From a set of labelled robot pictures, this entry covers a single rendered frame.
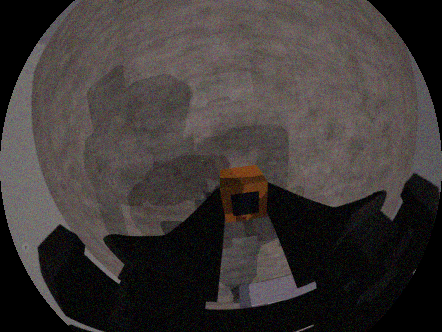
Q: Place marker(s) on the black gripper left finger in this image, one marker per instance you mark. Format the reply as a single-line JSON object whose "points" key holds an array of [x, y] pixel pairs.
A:
{"points": [[193, 250]]}

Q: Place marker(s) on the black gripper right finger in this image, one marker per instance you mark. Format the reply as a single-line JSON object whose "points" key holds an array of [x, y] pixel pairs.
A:
{"points": [[310, 232]]}

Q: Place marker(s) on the orange block with black square mark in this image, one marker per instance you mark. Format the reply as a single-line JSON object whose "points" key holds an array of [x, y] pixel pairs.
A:
{"points": [[244, 192]]}

